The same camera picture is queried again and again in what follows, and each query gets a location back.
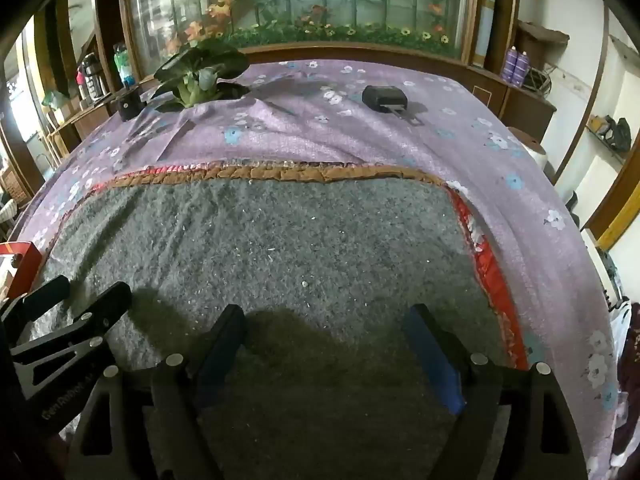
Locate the yellow and black tool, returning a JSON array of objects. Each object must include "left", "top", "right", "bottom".
[{"left": 587, "top": 115, "right": 633, "bottom": 153}]

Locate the red cardboard box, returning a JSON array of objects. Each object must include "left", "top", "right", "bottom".
[{"left": 0, "top": 241, "right": 43, "bottom": 301}]

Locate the steel thermos jug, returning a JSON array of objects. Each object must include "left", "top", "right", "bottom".
[{"left": 81, "top": 53, "right": 108, "bottom": 102}]

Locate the brown cardboard box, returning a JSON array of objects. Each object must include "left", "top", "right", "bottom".
[{"left": 517, "top": 20, "right": 571, "bottom": 68}]

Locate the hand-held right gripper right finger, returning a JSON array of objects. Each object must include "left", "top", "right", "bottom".
[{"left": 402, "top": 304, "right": 591, "bottom": 480}]

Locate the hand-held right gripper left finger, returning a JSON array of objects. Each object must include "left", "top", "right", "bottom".
[{"left": 60, "top": 304, "right": 247, "bottom": 480}]

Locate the black cylindrical holder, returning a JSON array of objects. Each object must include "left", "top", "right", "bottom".
[{"left": 111, "top": 87, "right": 147, "bottom": 122}]

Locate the dark maroon cloth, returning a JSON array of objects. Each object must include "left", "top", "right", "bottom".
[{"left": 612, "top": 302, "right": 640, "bottom": 461}]

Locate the wire basket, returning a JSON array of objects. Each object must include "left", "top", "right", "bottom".
[{"left": 522, "top": 65, "right": 551, "bottom": 93}]

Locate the wooden headboard cabinet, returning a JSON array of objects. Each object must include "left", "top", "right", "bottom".
[{"left": 92, "top": 0, "right": 558, "bottom": 136}]

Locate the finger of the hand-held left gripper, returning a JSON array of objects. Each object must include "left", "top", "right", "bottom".
[
  {"left": 0, "top": 275, "right": 72, "bottom": 333},
  {"left": 9, "top": 281, "right": 134, "bottom": 402}
]

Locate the green plastic bottle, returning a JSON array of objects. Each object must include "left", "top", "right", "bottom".
[{"left": 113, "top": 44, "right": 136, "bottom": 88}]

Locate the floral mural glass panel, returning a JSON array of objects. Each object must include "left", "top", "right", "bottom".
[{"left": 117, "top": 0, "right": 481, "bottom": 78}]

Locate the wooden side desk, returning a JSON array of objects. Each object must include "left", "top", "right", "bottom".
[{"left": 47, "top": 95, "right": 126, "bottom": 161}]

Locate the white ceramic stool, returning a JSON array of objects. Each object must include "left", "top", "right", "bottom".
[{"left": 510, "top": 127, "right": 548, "bottom": 171}]

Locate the grey blanket with orange trim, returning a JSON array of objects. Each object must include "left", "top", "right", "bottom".
[{"left": 20, "top": 160, "right": 531, "bottom": 480}]

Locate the green bok choy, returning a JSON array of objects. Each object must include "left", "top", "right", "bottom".
[{"left": 150, "top": 37, "right": 251, "bottom": 109}]

